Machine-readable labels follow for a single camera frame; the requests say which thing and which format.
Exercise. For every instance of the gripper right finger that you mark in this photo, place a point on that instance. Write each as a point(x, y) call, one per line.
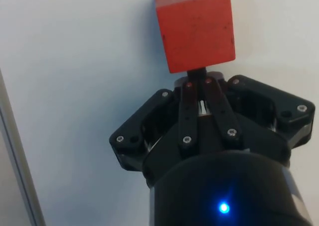
point(219, 111)

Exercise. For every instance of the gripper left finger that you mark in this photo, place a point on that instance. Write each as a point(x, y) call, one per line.
point(188, 116)

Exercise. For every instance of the red cube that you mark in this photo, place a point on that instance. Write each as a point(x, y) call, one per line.
point(197, 29)

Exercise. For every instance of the flat whiteboard with silver frame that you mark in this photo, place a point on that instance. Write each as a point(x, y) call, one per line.
point(74, 61)

